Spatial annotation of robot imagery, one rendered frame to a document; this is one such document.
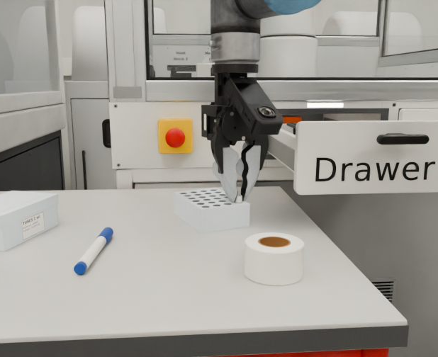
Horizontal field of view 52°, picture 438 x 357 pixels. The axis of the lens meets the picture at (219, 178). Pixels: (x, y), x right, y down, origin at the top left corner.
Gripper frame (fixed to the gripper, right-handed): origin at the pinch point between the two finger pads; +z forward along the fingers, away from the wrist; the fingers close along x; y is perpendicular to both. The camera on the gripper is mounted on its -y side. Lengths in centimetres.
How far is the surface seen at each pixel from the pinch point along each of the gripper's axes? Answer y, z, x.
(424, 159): -13.1, -5.9, -24.8
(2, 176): 78, 8, 35
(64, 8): 357, -79, -21
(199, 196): 6.9, 1.5, 4.1
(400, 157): -11.7, -6.1, -21.1
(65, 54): 358, -42, -20
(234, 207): -0.8, 1.8, 1.4
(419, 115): 11, -10, -50
